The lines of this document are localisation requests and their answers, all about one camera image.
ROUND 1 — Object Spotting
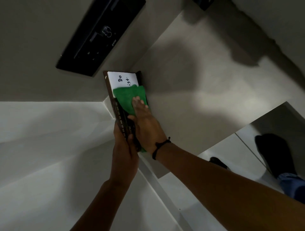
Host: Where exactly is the person's left hand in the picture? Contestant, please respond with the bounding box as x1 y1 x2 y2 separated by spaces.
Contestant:
111 120 140 182

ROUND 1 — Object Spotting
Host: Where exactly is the dark wall fixture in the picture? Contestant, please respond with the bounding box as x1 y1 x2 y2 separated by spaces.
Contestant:
193 0 215 11

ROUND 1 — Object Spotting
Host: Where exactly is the black wall panel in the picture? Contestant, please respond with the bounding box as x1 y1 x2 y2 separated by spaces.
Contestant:
55 0 146 77

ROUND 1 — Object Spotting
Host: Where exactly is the black wrist band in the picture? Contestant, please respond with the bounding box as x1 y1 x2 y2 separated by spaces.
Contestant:
152 137 172 160

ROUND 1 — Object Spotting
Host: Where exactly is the brown framed whiteboard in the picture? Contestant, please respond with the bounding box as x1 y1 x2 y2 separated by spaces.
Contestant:
103 70 149 153

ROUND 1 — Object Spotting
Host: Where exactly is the black shoe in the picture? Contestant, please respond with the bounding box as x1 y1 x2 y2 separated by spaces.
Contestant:
209 157 231 171
254 133 297 179

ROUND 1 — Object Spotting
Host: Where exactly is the person's left forearm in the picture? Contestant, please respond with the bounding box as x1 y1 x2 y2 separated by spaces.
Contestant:
70 177 134 231

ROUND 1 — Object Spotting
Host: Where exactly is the blue jeans leg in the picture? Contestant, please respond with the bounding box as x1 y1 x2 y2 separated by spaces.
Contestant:
277 172 305 204

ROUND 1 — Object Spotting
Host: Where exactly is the person's right hand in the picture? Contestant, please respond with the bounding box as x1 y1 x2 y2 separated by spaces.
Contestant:
127 96 168 155

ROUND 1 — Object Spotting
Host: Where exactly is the person's right forearm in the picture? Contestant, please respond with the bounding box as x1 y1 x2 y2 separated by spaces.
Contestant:
154 142 305 231

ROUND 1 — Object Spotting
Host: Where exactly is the green cleaning cloth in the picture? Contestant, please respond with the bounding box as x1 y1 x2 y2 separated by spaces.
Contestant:
112 84 149 153

